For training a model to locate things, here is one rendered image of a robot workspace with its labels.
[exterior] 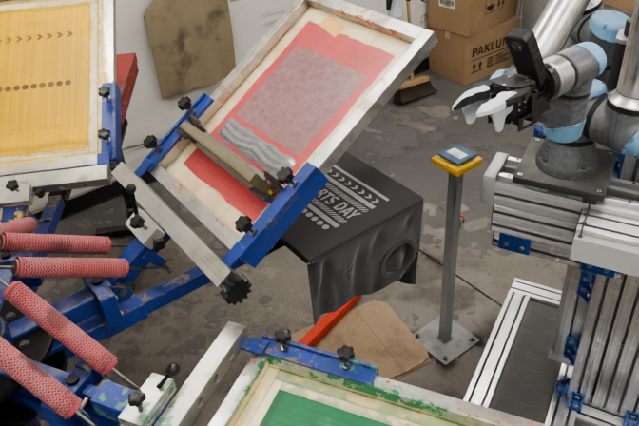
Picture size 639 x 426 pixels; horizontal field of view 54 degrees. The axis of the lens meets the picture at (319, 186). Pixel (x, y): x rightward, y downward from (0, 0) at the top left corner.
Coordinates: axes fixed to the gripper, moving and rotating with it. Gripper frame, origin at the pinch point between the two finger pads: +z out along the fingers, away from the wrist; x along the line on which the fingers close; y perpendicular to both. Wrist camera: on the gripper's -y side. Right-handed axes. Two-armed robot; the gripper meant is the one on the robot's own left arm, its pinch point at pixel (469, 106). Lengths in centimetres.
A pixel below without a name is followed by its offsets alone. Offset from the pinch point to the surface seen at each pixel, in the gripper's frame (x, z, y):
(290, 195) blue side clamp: 55, 7, 34
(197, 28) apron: 280, -79, 39
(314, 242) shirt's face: 72, -8, 63
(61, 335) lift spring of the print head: 63, 68, 46
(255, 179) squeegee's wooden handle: 64, 11, 30
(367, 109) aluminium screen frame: 53, -20, 20
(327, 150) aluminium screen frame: 56, -7, 27
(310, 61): 88, -28, 14
